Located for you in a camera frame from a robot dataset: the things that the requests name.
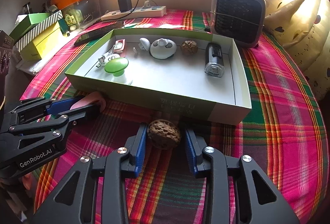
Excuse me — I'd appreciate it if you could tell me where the cream heart-print curtain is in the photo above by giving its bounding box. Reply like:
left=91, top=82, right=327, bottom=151
left=263, top=0, right=330, bottom=101

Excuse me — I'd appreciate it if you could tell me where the black charger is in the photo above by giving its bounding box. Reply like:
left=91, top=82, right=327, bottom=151
left=118, top=0, right=133, bottom=12

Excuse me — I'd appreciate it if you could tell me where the brown walnut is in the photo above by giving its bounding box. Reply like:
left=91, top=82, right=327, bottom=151
left=180, top=40, right=198, bottom=55
left=147, top=119, right=181, bottom=149

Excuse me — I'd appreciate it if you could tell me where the striped box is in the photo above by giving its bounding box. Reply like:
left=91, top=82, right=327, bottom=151
left=15, top=10, right=63, bottom=53

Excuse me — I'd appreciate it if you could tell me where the white power strip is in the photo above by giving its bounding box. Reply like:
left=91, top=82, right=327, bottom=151
left=101, top=5, right=167, bottom=21

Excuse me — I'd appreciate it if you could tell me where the green cardboard box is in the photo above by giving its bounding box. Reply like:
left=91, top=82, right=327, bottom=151
left=64, top=28, right=252, bottom=126

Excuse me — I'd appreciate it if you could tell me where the pink clip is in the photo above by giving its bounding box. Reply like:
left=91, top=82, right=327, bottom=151
left=71, top=92, right=107, bottom=112

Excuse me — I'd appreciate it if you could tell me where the small pink device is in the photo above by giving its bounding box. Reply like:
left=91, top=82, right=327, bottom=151
left=113, top=39, right=127, bottom=53

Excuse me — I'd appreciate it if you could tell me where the plaid tablecloth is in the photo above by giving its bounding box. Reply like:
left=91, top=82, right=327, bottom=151
left=19, top=8, right=326, bottom=224

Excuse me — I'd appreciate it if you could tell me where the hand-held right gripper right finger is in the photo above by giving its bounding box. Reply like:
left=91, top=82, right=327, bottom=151
left=184, top=127, right=301, bottom=224

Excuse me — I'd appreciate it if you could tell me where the green-topped white suction holder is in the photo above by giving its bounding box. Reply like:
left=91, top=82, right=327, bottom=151
left=104, top=57, right=133, bottom=85

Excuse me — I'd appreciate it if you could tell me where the black bike light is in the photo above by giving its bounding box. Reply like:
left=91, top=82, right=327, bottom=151
left=204, top=43, right=225, bottom=78

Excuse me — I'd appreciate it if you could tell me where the small desktop heater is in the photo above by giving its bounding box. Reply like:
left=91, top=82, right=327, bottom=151
left=210, top=0, right=266, bottom=48

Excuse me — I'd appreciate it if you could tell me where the white panda-shaped gadget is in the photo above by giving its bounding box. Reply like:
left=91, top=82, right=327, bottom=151
left=150, top=39, right=177, bottom=59

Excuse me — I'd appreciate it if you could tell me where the black smartphone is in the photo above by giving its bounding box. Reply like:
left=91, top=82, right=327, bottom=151
left=74, top=21, right=125, bottom=46

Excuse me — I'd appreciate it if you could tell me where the dark brown box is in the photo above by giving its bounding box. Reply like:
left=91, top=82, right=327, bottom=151
left=0, top=30, right=13, bottom=75

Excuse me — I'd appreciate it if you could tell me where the white usb cable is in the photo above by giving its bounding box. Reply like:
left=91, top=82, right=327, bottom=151
left=97, top=55, right=111, bottom=68

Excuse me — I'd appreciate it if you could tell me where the clear plastic container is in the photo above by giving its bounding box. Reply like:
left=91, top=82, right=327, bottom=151
left=62, top=0, right=104, bottom=32

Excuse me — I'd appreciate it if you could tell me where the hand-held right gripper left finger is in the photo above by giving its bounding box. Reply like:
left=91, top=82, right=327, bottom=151
left=32, top=123, right=149, bottom=224

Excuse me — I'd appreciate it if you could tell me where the yellow box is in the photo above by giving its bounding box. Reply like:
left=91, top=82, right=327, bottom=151
left=21, top=22, right=64, bottom=62

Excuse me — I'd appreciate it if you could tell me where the small white mushroom-shaped gadget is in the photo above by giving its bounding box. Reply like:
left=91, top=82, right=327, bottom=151
left=139, top=38, right=151, bottom=51

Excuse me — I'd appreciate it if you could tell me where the white paper sheet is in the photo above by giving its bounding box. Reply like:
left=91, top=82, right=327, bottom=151
left=15, top=59, right=52, bottom=76

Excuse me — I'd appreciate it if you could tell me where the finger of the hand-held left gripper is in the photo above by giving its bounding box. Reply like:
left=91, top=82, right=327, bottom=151
left=5, top=96, right=83, bottom=124
left=0, top=103, right=102, bottom=160

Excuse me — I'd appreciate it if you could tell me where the green card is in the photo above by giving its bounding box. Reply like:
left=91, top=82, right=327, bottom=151
left=63, top=14, right=78, bottom=27

